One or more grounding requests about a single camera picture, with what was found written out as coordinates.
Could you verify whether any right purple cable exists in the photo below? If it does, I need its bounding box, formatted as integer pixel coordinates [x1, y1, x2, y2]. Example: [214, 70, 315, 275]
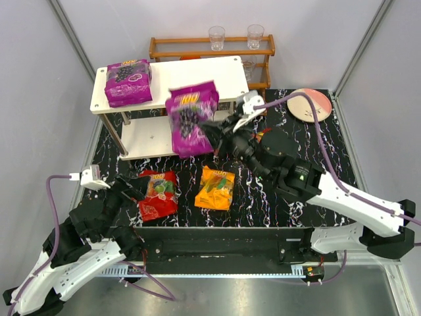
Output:
[255, 92, 421, 286]

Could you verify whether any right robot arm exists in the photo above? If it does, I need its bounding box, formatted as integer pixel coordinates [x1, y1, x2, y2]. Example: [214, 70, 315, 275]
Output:
[199, 117, 416, 259]

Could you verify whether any clear glass left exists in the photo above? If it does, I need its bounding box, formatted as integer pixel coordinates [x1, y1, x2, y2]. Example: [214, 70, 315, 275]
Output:
[208, 26, 225, 51]

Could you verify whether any clear glass lower rack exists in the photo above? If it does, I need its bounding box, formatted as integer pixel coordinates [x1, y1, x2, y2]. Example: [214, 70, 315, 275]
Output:
[241, 59, 256, 82]

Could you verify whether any pink cream ceramic plate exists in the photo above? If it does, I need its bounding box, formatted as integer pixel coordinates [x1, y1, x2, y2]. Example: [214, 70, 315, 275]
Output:
[287, 88, 332, 123]

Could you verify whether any purple cable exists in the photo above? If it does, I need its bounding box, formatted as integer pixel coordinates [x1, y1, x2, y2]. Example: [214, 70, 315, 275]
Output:
[6, 174, 178, 316]
[255, 92, 421, 286]

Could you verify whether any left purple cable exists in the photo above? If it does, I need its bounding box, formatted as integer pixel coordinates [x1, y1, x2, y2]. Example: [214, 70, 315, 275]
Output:
[6, 174, 178, 316]

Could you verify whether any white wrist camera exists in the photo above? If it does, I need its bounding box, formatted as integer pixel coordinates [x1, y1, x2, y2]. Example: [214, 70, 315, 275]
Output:
[233, 90, 266, 132]
[69, 165, 111, 191]

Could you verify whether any brown wooden rack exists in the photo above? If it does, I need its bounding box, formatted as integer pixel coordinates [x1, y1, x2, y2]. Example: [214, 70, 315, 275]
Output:
[149, 34, 276, 117]

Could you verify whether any clear glass right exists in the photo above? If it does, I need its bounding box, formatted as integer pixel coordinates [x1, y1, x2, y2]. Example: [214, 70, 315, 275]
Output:
[247, 24, 264, 50]

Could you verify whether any red candy bag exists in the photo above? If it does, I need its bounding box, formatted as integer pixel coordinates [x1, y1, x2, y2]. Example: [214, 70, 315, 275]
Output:
[253, 128, 272, 142]
[138, 171, 178, 222]

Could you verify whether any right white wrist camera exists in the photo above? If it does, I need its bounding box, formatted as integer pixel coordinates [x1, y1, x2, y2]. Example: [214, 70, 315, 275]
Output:
[233, 90, 266, 132]

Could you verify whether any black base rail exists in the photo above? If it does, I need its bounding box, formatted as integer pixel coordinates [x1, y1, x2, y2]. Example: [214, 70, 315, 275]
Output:
[136, 227, 337, 263]

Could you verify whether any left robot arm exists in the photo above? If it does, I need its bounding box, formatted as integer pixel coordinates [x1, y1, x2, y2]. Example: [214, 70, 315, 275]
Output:
[3, 176, 147, 315]

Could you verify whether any purple candy bag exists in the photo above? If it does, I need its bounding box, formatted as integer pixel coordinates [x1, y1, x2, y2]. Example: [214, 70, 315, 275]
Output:
[104, 59, 153, 108]
[165, 80, 219, 159]

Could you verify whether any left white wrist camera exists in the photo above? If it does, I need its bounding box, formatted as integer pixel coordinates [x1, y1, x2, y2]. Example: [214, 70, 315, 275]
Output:
[69, 165, 111, 191]

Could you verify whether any clear glass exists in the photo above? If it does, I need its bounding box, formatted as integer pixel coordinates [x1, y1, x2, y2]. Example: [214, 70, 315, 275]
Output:
[247, 24, 264, 50]
[208, 26, 225, 51]

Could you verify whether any white two-tier shelf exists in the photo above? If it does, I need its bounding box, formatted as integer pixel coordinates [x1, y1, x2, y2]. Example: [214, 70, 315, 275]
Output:
[90, 56, 249, 161]

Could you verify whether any orange mango candy bag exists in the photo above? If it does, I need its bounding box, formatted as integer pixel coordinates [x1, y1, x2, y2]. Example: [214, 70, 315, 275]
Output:
[195, 166, 235, 211]

